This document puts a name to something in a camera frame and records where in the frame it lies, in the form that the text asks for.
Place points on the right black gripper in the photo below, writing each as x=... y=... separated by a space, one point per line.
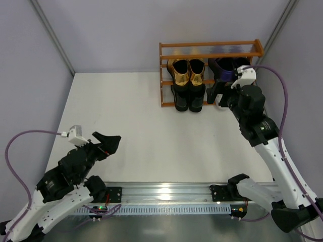
x=224 y=98

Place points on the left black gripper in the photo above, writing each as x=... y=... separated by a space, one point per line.
x=95 y=146

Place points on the purple loafer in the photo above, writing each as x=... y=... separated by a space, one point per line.
x=241 y=61
x=222 y=68

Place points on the black patent loafer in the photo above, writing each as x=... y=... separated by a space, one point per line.
x=181 y=97
x=196 y=97

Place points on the gold loafer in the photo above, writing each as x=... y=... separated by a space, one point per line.
x=197 y=69
x=178 y=69

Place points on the white sneaker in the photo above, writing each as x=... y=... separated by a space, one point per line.
x=218 y=107

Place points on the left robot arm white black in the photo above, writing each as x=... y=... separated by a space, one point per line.
x=62 y=189

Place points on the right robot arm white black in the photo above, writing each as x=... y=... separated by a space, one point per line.
x=296 y=204

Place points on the orange wooden shoe shelf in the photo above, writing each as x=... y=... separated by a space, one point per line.
x=249 y=49

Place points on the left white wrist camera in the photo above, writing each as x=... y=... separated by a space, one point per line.
x=74 y=136

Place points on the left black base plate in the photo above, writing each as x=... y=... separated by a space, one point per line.
x=112 y=195

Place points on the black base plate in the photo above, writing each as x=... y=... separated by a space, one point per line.
x=226 y=193
x=112 y=195

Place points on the slotted grey cable duct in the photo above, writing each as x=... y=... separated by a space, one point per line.
x=156 y=209

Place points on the aluminium mounting rail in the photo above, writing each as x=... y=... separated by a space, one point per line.
x=162 y=193

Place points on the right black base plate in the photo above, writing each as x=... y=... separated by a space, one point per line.
x=226 y=193

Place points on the right aluminium corner post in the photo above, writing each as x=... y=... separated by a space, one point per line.
x=286 y=14

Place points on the aluminium corner post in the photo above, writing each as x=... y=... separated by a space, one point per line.
x=52 y=35
x=286 y=14

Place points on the left aluminium corner post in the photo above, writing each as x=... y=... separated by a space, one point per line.
x=52 y=35

